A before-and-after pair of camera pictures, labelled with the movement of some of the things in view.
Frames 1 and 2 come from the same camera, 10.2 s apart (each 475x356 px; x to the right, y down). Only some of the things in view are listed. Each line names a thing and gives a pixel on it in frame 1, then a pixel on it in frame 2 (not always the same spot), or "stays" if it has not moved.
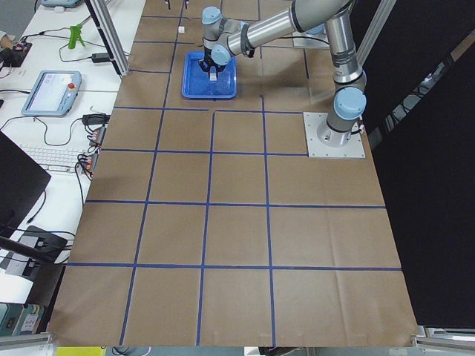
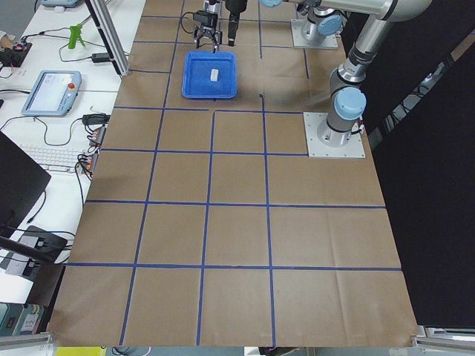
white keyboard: x=55 y=158 stays
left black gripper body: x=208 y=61 -> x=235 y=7
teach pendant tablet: x=53 y=93 stays
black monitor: x=23 y=180 stays
